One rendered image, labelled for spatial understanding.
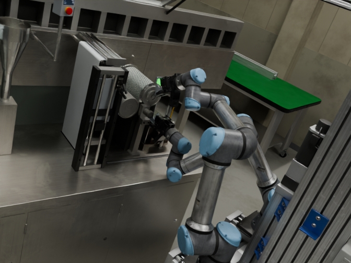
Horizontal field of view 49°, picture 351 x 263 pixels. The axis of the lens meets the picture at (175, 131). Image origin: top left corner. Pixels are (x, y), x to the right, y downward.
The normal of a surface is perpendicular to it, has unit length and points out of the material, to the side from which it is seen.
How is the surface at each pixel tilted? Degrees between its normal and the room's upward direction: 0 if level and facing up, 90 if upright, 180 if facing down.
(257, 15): 90
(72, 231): 90
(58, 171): 0
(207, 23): 90
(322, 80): 90
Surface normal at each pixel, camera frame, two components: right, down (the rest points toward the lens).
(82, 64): -0.77, 0.06
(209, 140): -0.88, -0.25
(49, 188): 0.30, -0.85
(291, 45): -0.64, 0.16
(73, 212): 0.57, 0.51
